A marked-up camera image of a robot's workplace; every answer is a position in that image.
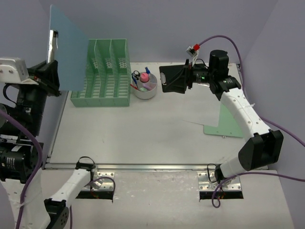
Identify purple highlighter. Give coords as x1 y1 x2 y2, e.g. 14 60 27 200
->
143 83 152 91

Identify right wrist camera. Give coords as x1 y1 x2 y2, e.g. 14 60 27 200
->
186 44 200 66

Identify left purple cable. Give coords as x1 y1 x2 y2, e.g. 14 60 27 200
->
0 109 116 229

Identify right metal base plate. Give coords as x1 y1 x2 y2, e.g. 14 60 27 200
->
197 171 242 191

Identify metal base plate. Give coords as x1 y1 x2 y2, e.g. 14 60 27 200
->
197 171 242 191
82 170 115 192

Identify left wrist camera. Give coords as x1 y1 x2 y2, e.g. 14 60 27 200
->
0 57 29 84

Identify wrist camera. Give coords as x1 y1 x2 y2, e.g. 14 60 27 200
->
0 57 29 84
186 44 200 66

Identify black handled scissors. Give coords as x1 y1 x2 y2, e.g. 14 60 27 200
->
132 70 141 81

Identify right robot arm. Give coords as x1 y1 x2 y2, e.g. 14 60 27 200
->
159 50 284 187

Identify green mesh file organizer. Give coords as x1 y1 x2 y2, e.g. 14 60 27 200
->
70 39 132 107

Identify white round desk organizer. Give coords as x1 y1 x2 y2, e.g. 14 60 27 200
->
132 73 158 100

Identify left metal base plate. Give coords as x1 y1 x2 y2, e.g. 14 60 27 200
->
82 170 115 192

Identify green clipboard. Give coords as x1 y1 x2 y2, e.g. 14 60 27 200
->
203 104 244 138

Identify white clipboard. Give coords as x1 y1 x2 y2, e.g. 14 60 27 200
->
182 83 221 126

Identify black clipboard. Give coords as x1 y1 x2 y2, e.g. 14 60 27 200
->
159 65 187 94

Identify blue clipboard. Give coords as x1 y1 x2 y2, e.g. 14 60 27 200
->
47 4 89 91

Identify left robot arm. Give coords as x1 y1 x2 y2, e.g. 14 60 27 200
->
0 58 99 229

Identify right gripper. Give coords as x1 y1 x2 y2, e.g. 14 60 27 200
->
166 60 216 94

